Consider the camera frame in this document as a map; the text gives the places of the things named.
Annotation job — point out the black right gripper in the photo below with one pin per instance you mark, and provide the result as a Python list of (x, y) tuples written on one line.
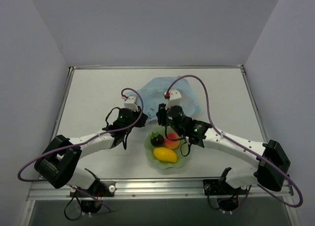
[(161, 114)]

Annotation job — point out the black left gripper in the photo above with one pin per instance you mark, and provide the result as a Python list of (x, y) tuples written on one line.
[(141, 119)]

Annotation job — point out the red green fake fruit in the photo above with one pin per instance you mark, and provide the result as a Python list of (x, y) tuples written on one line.
[(156, 139)]

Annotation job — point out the orange fake fruit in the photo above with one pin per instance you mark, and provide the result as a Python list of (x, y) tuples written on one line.
[(171, 141)]

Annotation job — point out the yellow fake fruit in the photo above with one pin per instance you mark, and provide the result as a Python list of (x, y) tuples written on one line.
[(165, 155)]

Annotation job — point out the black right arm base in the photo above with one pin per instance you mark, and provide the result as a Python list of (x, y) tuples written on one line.
[(222, 197)]

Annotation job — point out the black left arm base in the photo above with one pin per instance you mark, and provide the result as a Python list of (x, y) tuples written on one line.
[(91, 200)]

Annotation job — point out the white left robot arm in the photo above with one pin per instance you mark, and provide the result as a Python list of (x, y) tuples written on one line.
[(60, 168)]

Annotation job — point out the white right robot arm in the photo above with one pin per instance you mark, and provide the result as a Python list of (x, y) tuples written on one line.
[(268, 163)]

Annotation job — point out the green scalloped glass bowl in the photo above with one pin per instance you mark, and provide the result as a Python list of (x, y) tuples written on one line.
[(181, 152)]

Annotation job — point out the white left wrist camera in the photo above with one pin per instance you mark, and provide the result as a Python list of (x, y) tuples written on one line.
[(131, 103)]

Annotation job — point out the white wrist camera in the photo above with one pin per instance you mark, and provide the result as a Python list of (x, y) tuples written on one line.
[(173, 98), (131, 103)]

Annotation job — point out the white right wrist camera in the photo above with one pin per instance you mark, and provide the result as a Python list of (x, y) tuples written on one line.
[(173, 98)]

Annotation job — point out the aluminium table frame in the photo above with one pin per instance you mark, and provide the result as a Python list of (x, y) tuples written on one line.
[(146, 195)]

